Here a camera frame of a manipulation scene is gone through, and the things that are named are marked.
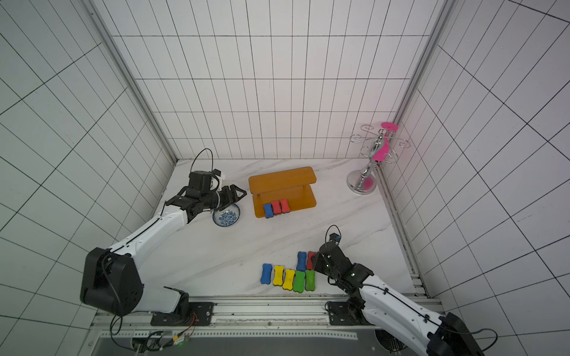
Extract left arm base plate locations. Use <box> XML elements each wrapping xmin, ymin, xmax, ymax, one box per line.
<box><xmin>150</xmin><ymin>301</ymin><xmax>215</xmax><ymax>326</ymax></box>

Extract yellow eraser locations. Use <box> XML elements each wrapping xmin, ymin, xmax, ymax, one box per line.
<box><xmin>282</xmin><ymin>269</ymin><xmax>295</xmax><ymax>291</ymax></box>
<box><xmin>273</xmin><ymin>266</ymin><xmax>284</xmax><ymax>286</ymax></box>

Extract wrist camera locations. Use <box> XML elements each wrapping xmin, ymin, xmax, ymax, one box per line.
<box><xmin>189</xmin><ymin>169</ymin><xmax>223</xmax><ymax>192</ymax></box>
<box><xmin>329</xmin><ymin>233</ymin><xmax>341</xmax><ymax>245</ymax></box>

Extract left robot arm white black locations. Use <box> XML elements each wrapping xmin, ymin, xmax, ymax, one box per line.
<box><xmin>80</xmin><ymin>185</ymin><xmax>246</xmax><ymax>323</ymax></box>

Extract red eraser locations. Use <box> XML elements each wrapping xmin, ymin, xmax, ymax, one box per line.
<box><xmin>306</xmin><ymin>252</ymin><xmax>316</xmax><ymax>270</ymax></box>
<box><xmin>280</xmin><ymin>199</ymin><xmax>291</xmax><ymax>214</ymax></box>
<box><xmin>271</xmin><ymin>200</ymin><xmax>282</xmax><ymax>214</ymax></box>

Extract orange two-tier shelf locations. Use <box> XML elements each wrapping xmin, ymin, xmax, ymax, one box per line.
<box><xmin>248</xmin><ymin>166</ymin><xmax>317</xmax><ymax>218</ymax></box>

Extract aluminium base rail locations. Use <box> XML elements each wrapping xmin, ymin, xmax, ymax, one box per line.
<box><xmin>91</xmin><ymin>295</ymin><xmax>373</xmax><ymax>338</ymax></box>

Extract pink object on stand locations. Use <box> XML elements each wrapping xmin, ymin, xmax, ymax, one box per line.
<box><xmin>373</xmin><ymin>122</ymin><xmax>399</xmax><ymax>163</ymax></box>

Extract blue eraser top shelf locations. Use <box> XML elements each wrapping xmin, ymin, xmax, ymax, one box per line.
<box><xmin>260</xmin><ymin>263</ymin><xmax>273</xmax><ymax>285</ymax></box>

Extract green eraser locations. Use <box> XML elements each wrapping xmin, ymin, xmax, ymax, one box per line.
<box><xmin>292</xmin><ymin>271</ymin><xmax>306</xmax><ymax>293</ymax></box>
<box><xmin>305</xmin><ymin>270</ymin><xmax>316</xmax><ymax>292</ymax></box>

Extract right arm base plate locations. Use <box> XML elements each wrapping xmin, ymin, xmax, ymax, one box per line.
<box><xmin>325</xmin><ymin>301</ymin><xmax>370</xmax><ymax>326</ymax></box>

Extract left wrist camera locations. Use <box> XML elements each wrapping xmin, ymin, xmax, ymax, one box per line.
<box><xmin>189</xmin><ymin>169</ymin><xmax>223</xmax><ymax>192</ymax></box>

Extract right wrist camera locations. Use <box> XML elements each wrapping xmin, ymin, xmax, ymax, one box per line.
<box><xmin>329</xmin><ymin>233</ymin><xmax>341</xmax><ymax>245</ymax></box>

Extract blue patterned bowl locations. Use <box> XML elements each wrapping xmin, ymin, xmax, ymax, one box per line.
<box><xmin>212</xmin><ymin>204</ymin><xmax>240</xmax><ymax>227</ymax></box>

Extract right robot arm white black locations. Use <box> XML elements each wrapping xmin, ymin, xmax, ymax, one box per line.
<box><xmin>307</xmin><ymin>240</ymin><xmax>484</xmax><ymax>355</ymax></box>

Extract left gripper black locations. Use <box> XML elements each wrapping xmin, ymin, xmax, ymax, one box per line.
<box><xmin>201</xmin><ymin>184</ymin><xmax>247</xmax><ymax>212</ymax></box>

